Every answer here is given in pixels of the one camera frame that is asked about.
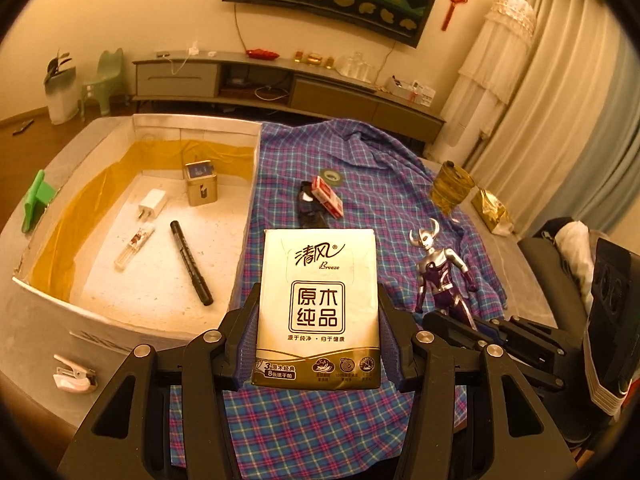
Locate purple silver action figure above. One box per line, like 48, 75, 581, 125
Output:
409, 218, 477, 330

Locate white tissue pack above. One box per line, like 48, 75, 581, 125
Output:
252, 229, 381, 390

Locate black marker pen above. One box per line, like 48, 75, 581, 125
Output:
169, 220, 214, 306

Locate red staples box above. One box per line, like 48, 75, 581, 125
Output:
311, 176, 344, 219

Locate white printed lighter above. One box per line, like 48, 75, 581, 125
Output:
114, 223, 155, 271

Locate white charger plug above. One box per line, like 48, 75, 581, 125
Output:
138, 188, 167, 221

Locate gold square tin box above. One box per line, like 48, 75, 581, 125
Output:
183, 159, 218, 207

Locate gold foil bag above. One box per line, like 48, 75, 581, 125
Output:
471, 188, 513, 236

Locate black glasses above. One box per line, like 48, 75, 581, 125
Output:
296, 181, 329, 229

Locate white nail clipper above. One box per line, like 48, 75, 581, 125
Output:
52, 354, 98, 394

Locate white foam box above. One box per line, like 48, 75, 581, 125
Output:
12, 114, 262, 353

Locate green tape roll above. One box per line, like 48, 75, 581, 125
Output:
319, 168, 344, 186

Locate blue plaid shirt cloth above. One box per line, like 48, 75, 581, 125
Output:
224, 119, 506, 479

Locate beige curtain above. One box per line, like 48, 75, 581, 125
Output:
471, 0, 639, 235

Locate white storage box on cabinet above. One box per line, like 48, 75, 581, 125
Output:
385, 76, 436, 107

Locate green phone stand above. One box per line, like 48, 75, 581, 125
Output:
22, 169, 58, 233

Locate clear glasses set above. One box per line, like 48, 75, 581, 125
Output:
335, 52, 374, 82

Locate grey tv cabinet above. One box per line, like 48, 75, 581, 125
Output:
132, 51, 445, 144

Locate white floor air conditioner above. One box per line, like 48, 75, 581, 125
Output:
426, 0, 536, 166

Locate red tray on cabinet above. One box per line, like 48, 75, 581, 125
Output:
245, 49, 280, 61

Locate green plastic chair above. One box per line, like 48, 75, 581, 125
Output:
80, 48, 127, 120

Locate white trash bin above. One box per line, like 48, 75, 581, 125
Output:
43, 52, 79, 126

